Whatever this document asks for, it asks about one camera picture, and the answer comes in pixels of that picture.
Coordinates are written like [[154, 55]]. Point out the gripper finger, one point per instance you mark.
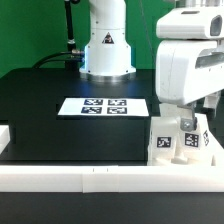
[[188, 118], [211, 103]]

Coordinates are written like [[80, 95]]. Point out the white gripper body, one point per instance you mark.
[[188, 70]]

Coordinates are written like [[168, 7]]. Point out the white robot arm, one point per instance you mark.
[[107, 56]]

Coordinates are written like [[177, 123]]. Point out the white U-shaped fence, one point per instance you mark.
[[91, 179]]

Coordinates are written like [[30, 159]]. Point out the white marker sheet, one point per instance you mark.
[[104, 107]]

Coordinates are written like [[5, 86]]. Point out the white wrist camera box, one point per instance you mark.
[[192, 23]]

